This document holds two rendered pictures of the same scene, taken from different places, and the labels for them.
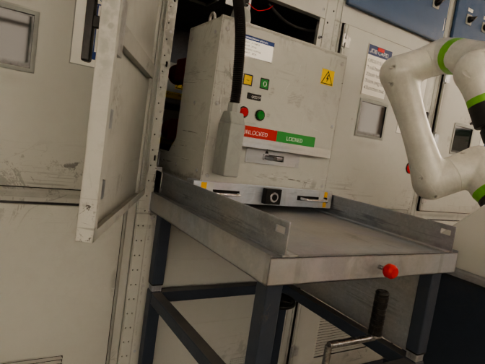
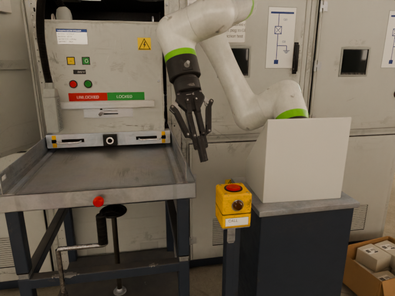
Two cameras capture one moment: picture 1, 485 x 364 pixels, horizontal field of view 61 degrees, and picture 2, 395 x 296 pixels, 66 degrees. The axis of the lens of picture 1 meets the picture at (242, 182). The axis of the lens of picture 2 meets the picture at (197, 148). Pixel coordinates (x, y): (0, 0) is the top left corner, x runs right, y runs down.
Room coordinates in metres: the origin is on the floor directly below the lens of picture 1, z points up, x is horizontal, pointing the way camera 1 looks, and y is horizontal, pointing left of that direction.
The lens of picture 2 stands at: (0.20, -0.95, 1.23)
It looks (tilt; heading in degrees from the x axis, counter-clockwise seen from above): 16 degrees down; 22
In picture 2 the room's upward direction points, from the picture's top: straight up
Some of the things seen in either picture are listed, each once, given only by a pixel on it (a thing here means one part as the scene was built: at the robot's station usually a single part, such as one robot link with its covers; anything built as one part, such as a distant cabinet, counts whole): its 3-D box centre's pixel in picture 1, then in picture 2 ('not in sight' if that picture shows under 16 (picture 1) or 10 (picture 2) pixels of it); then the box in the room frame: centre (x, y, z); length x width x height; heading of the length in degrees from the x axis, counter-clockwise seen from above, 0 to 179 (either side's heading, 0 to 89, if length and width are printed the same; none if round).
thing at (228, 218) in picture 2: not in sight; (233, 205); (0.95, -0.76, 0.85); 0.08 x 0.08 x 0.10; 32
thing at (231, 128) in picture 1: (228, 144); (53, 110); (1.13, 0.05, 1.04); 0.08 x 0.05 x 0.17; 32
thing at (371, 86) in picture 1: (377, 72); (231, 20); (1.79, -0.50, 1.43); 0.15 x 0.01 x 0.21; 122
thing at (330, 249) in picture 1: (288, 227); (109, 162); (1.20, -0.15, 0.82); 0.68 x 0.62 x 0.06; 32
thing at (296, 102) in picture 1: (280, 116); (106, 81); (1.30, -0.09, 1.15); 0.48 x 0.01 x 0.48; 122
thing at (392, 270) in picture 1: (387, 269); (99, 200); (0.89, -0.35, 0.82); 0.04 x 0.03 x 0.03; 32
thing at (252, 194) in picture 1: (265, 194); (110, 138); (1.32, -0.08, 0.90); 0.54 x 0.05 x 0.06; 122
